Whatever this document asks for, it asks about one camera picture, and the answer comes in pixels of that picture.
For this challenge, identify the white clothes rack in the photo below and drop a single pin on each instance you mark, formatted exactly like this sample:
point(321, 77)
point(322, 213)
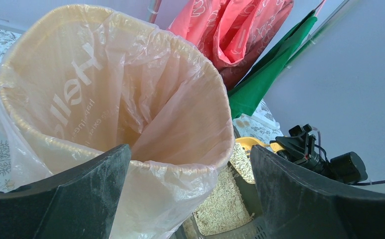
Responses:
point(326, 11)

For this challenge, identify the grey translucent litter box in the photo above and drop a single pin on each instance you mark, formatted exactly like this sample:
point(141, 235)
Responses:
point(251, 230)

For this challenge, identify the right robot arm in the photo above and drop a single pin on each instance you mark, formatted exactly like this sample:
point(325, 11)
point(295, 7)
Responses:
point(347, 168)

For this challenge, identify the pink patterned jacket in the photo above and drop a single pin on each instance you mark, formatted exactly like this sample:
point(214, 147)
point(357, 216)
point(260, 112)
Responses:
point(232, 34)

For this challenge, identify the green t-shirt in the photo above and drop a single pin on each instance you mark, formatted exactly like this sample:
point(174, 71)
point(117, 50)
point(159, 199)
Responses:
point(246, 96)

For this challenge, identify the yellow litter scoop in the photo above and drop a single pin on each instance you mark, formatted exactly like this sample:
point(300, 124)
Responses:
point(241, 159)

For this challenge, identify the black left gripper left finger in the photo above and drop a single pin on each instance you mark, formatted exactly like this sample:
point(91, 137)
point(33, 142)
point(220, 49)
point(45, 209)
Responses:
point(79, 203)

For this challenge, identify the pink plastic bin liner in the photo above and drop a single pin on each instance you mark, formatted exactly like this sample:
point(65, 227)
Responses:
point(84, 79)

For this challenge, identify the beige cat litter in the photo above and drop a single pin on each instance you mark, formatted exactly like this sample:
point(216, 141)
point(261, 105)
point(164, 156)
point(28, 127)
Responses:
point(224, 209)

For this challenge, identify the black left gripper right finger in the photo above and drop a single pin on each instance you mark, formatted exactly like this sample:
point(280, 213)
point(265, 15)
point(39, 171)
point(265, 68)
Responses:
point(300, 204)

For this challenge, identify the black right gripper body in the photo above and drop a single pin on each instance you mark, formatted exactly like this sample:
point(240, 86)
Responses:
point(306, 153)

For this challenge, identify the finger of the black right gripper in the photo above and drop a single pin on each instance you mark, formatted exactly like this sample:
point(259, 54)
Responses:
point(289, 148)

